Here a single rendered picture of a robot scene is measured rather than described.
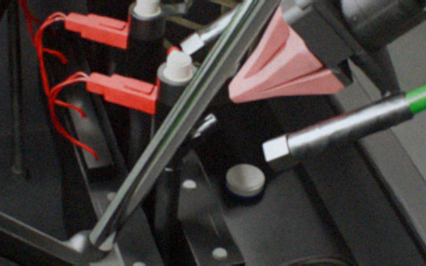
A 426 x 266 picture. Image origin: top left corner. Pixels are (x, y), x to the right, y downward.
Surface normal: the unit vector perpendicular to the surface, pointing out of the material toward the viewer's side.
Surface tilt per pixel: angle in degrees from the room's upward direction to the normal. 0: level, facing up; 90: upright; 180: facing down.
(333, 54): 90
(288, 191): 0
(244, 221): 0
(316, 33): 90
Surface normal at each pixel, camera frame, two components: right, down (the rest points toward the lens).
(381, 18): -0.04, 0.57
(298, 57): -0.23, 0.80
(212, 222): 0.09, -0.76
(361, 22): -0.19, 0.39
